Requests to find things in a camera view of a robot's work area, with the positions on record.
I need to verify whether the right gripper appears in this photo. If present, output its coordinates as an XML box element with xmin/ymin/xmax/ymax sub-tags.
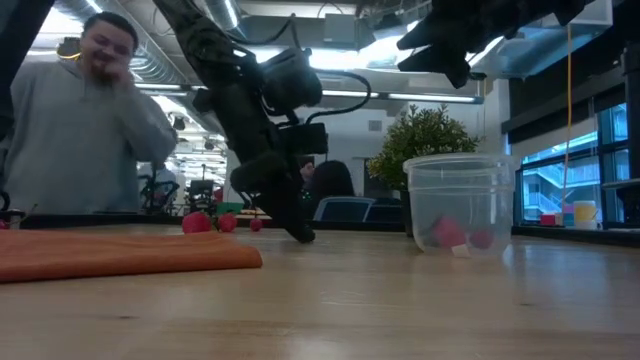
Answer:
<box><xmin>397</xmin><ymin>0</ymin><xmax>596</xmax><ymax>90</ymax></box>

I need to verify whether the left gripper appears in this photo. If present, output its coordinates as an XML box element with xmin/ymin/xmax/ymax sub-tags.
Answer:
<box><xmin>219</xmin><ymin>107</ymin><xmax>317</xmax><ymax>245</ymax></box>

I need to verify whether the grey office chair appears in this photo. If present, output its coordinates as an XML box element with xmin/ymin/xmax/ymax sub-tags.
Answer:
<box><xmin>312</xmin><ymin>195</ymin><xmax>377</xmax><ymax>223</ymax></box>

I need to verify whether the person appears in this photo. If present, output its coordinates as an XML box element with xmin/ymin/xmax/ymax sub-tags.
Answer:
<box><xmin>0</xmin><ymin>10</ymin><xmax>179</xmax><ymax>216</ymax></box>
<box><xmin>298</xmin><ymin>157</ymin><xmax>317</xmax><ymax>194</ymax></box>
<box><xmin>308</xmin><ymin>159</ymin><xmax>357</xmax><ymax>201</ymax></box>

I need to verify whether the long ceiling light strip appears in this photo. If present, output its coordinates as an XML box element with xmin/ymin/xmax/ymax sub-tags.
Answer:
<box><xmin>133</xmin><ymin>82</ymin><xmax>485</xmax><ymax>105</ymax></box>

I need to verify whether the green box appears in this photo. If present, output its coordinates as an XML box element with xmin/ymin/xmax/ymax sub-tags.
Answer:
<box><xmin>215</xmin><ymin>201</ymin><xmax>245</xmax><ymax>217</ymax></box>

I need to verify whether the green potted plant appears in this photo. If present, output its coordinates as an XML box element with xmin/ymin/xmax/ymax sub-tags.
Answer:
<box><xmin>367</xmin><ymin>103</ymin><xmax>482</xmax><ymax>239</ymax></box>

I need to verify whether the grey ceiling box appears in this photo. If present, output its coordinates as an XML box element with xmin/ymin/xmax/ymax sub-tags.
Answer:
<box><xmin>323</xmin><ymin>13</ymin><xmax>359</xmax><ymax>46</ymax></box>

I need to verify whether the clear plastic tub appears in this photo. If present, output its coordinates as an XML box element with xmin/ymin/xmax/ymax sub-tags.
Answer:
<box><xmin>402</xmin><ymin>152</ymin><xmax>519</xmax><ymax>259</ymax></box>

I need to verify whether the orange folded cloth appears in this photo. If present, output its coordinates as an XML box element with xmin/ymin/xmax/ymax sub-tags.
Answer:
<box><xmin>0</xmin><ymin>228</ymin><xmax>264</xmax><ymax>285</ymax></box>

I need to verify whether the yellow cup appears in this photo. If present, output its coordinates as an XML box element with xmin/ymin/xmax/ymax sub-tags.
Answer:
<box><xmin>573</xmin><ymin>200</ymin><xmax>599</xmax><ymax>230</ymax></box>

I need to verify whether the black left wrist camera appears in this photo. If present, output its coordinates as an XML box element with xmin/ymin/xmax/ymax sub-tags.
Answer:
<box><xmin>278</xmin><ymin>122</ymin><xmax>330</xmax><ymax>157</ymax></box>

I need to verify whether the black left camera cable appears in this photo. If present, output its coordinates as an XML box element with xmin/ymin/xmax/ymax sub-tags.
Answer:
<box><xmin>303</xmin><ymin>68</ymin><xmax>373</xmax><ymax>126</ymax></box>

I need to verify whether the yellow hanging cord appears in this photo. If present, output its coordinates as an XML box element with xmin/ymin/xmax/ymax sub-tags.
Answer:
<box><xmin>562</xmin><ymin>24</ymin><xmax>574</xmax><ymax>204</ymax></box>

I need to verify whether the ceiling device yellow cable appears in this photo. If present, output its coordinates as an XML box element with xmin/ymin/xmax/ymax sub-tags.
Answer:
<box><xmin>55</xmin><ymin>37</ymin><xmax>84</xmax><ymax>64</ymax></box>

